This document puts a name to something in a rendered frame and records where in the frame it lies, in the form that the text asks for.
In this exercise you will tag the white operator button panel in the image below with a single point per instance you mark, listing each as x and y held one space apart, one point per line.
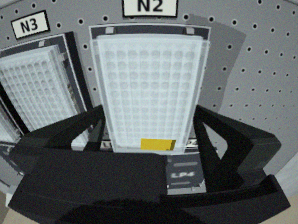
10 192

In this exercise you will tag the grey flat base plate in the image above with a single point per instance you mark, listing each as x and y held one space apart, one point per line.
251 73

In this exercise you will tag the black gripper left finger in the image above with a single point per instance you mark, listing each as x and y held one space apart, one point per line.
61 134

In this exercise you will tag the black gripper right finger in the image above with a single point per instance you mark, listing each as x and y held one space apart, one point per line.
249 148

